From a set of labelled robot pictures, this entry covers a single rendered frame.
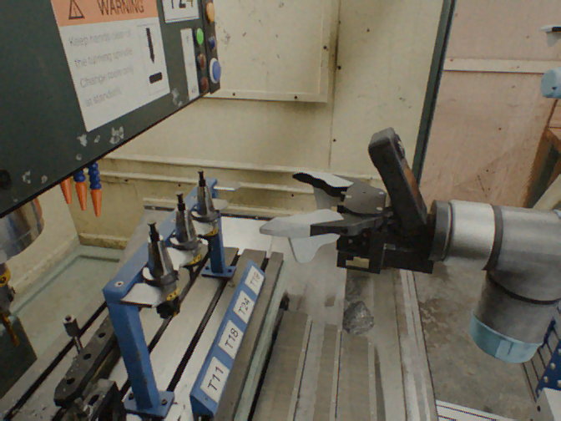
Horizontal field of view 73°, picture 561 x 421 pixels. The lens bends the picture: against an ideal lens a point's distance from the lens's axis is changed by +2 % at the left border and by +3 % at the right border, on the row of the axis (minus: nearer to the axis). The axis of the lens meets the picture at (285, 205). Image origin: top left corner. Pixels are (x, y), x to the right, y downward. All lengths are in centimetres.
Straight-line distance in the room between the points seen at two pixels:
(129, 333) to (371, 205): 52
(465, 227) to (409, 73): 93
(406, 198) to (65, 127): 33
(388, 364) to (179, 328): 65
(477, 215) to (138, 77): 38
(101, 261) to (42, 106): 165
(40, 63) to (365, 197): 33
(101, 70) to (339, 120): 104
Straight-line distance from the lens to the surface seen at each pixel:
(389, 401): 124
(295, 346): 122
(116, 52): 41
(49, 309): 181
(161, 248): 70
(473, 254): 45
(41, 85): 34
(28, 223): 52
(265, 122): 140
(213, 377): 91
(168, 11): 51
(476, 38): 297
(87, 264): 199
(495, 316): 52
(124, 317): 76
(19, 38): 33
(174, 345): 105
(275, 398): 109
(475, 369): 231
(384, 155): 41
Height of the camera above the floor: 167
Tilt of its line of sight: 29 degrees down
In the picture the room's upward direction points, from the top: straight up
